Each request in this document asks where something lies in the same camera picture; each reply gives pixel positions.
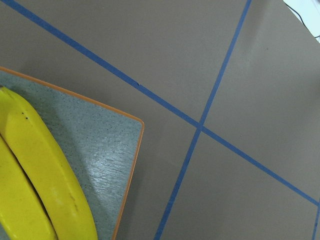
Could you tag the yellow banana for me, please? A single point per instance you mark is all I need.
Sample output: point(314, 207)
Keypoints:
point(45, 164)
point(22, 215)

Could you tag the grey square plate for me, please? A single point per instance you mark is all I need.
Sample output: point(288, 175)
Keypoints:
point(100, 142)

